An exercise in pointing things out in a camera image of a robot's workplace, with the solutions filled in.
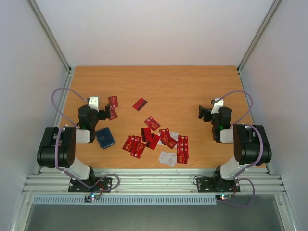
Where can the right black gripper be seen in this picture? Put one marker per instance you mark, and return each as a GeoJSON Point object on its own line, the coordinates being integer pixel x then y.
{"type": "Point", "coordinates": [204, 114]}

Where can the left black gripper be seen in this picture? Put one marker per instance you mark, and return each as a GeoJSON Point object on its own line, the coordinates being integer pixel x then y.
{"type": "Point", "coordinates": [103, 116]}

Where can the blue leather card holder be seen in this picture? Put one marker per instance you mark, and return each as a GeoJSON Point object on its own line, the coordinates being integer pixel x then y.
{"type": "Point", "coordinates": [105, 138]}

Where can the white card bottom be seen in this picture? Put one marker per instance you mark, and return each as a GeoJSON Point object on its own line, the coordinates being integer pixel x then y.
{"type": "Point", "coordinates": [168, 158]}

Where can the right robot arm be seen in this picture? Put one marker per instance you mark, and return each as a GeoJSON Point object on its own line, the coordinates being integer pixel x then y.
{"type": "Point", "coordinates": [250, 148]}

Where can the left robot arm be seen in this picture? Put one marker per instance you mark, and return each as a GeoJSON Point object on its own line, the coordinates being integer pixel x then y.
{"type": "Point", "coordinates": [58, 146]}

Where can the red card near left gripper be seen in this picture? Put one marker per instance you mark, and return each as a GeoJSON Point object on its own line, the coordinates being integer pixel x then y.
{"type": "Point", "coordinates": [113, 114]}

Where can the red card far left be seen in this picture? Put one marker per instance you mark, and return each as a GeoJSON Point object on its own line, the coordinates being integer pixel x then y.
{"type": "Point", "coordinates": [113, 101]}

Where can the red card magnetic stripe back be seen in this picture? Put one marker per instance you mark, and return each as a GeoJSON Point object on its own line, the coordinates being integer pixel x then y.
{"type": "Point", "coordinates": [139, 104]}

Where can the red VIP card right stack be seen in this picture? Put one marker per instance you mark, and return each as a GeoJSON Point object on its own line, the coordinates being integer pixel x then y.
{"type": "Point", "coordinates": [182, 145]}

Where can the red VIP card bottom left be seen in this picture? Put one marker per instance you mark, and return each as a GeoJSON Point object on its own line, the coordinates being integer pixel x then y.
{"type": "Point", "coordinates": [131, 143]}

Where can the red VIP card centre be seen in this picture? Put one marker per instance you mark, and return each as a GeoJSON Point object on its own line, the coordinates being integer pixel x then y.
{"type": "Point", "coordinates": [152, 123]}

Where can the red VIP card right lower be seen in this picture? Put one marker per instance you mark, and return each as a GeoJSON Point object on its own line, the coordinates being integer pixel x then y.
{"type": "Point", "coordinates": [182, 155]}

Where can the red VIP card middle right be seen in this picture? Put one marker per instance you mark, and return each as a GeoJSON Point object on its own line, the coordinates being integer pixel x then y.
{"type": "Point", "coordinates": [166, 138]}

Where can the dark red stripe card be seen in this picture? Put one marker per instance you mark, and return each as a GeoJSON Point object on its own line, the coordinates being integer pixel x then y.
{"type": "Point", "coordinates": [146, 134]}

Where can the red stripe card lower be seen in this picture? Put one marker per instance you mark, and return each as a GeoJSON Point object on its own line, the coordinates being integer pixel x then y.
{"type": "Point", "coordinates": [153, 143]}

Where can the left controller board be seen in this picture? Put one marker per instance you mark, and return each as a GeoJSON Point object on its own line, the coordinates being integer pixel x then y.
{"type": "Point", "coordinates": [91, 198]}

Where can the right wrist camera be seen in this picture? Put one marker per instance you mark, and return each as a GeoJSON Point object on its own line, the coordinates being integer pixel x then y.
{"type": "Point", "coordinates": [217, 103]}

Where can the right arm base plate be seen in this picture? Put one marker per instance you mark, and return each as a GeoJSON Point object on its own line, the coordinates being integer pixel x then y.
{"type": "Point", "coordinates": [209, 185]}

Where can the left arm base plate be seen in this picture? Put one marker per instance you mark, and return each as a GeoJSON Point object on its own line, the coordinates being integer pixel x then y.
{"type": "Point", "coordinates": [89, 186]}

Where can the aluminium rail frame front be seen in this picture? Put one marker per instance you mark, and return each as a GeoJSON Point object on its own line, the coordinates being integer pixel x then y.
{"type": "Point", "coordinates": [170, 181]}

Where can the grey slotted cable duct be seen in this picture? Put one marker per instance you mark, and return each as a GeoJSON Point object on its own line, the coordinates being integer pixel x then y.
{"type": "Point", "coordinates": [125, 200]}

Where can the left aluminium corner post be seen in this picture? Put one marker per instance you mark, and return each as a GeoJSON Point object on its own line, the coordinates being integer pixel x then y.
{"type": "Point", "coordinates": [41, 19]}

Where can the aluminium corner post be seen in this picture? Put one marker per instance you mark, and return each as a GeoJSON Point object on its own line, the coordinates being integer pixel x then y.
{"type": "Point", "coordinates": [41, 19]}
{"type": "Point", "coordinates": [261, 29]}

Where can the right aluminium corner post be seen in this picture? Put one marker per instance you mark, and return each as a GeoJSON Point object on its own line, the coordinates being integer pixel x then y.
{"type": "Point", "coordinates": [261, 29]}

